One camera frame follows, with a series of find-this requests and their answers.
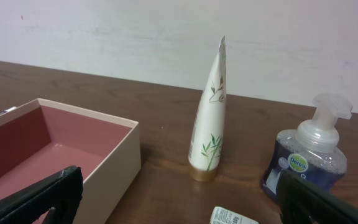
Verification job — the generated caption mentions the green Dettol soap bar pack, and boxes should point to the green Dettol soap bar pack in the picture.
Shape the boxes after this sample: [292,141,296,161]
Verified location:
[209,207,259,224]

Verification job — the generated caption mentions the white lotion tube gold cap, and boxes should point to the white lotion tube gold cap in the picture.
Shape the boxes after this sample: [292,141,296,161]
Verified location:
[188,37,226,182]

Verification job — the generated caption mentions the white box with pink interior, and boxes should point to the white box with pink interior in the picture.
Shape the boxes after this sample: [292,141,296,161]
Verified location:
[0,99,141,223]

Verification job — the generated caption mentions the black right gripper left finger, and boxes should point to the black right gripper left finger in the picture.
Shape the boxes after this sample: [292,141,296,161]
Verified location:
[0,166,83,224]

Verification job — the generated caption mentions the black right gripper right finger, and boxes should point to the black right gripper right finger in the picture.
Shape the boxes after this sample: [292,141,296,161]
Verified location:
[276,170,358,224]

